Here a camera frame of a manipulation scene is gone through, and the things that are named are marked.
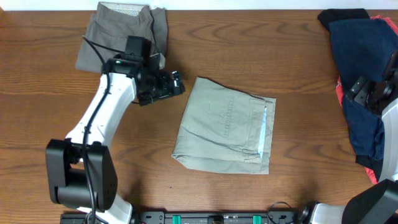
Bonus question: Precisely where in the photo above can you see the black garment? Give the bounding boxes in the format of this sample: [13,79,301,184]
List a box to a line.
[317,9,377,170]

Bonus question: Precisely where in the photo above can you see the black mounting rail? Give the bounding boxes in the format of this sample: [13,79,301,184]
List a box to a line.
[60,208,312,224]

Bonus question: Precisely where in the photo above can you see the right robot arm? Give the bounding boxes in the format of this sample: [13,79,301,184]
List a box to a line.
[296,51,397,224]

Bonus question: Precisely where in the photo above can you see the folded dark grey shorts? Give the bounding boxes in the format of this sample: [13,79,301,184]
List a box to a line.
[85,2,168,68]

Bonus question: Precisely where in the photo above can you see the navy blue garment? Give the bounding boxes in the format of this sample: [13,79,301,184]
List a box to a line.
[329,19,397,161]

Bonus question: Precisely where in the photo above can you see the light khaki shorts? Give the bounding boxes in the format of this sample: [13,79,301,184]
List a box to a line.
[172,78,276,175]

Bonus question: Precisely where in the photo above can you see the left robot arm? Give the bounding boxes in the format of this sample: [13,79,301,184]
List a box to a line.
[45,54,185,223]

